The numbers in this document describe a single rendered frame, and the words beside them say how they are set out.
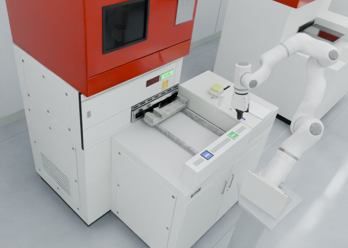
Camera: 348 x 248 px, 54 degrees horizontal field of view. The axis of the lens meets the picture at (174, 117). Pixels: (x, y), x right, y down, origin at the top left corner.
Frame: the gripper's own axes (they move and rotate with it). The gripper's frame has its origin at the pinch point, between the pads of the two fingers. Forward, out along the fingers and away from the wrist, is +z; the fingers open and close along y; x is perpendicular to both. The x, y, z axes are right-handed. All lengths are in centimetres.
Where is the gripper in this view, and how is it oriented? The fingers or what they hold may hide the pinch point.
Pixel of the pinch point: (240, 115)
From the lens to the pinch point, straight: 199.8
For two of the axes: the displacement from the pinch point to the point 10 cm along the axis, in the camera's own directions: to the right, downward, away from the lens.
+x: 6.7, -3.9, 6.3
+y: 7.4, 3.1, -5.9
